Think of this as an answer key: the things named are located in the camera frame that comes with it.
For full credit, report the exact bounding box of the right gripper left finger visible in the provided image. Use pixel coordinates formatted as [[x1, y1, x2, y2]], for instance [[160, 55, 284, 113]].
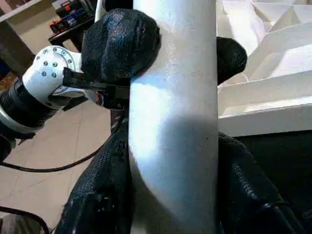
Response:
[[55, 125, 134, 234]]

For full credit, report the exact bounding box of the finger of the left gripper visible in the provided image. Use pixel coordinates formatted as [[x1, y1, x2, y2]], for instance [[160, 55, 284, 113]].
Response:
[[217, 38, 248, 86]]

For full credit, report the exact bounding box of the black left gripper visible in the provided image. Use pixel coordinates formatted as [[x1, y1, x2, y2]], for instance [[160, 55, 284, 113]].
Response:
[[63, 9, 161, 108]]

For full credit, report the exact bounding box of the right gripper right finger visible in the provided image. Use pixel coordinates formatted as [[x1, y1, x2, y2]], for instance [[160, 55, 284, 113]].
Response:
[[218, 133, 307, 234]]

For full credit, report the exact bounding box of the white plastic table top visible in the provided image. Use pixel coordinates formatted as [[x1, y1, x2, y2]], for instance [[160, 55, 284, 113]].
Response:
[[216, 0, 312, 137]]

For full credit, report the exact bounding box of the white plastic table leg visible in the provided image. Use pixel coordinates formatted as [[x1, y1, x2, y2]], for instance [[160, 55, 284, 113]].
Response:
[[128, 0, 220, 234]]

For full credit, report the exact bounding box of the black mat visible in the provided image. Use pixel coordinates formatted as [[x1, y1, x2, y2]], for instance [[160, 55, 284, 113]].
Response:
[[107, 109, 312, 220]]

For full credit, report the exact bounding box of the black orange tool case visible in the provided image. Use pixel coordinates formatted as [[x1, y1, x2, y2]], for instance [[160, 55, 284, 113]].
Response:
[[48, 0, 97, 34]]

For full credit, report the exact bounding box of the brown wooden desk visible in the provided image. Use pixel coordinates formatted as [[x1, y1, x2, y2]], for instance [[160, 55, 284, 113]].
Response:
[[0, 0, 57, 76]]

